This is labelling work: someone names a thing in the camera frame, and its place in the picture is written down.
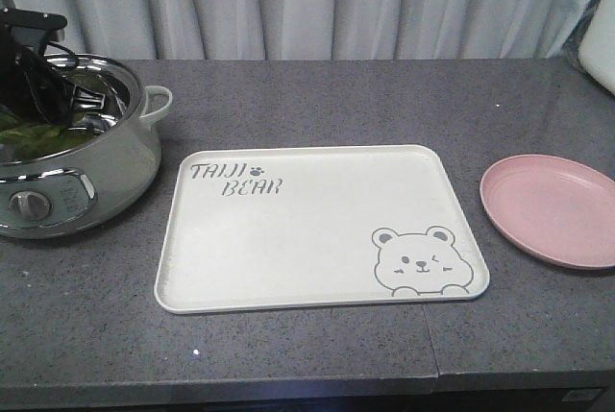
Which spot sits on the cream electric cooking pot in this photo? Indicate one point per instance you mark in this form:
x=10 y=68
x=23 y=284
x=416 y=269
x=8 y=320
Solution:
x=88 y=184

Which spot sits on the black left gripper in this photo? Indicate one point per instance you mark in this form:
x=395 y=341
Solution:
x=34 y=89

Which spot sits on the grey pleated curtain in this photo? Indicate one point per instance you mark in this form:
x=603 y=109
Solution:
x=315 y=29

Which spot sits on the pink round plate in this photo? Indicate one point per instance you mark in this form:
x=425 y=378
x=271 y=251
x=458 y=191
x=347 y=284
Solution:
x=555 y=209

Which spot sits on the cream bear serving tray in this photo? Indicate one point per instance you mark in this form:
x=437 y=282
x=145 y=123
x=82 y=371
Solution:
x=277 y=228

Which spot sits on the green lettuce leaf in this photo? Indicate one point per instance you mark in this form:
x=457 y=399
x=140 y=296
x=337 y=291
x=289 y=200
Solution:
x=24 y=141

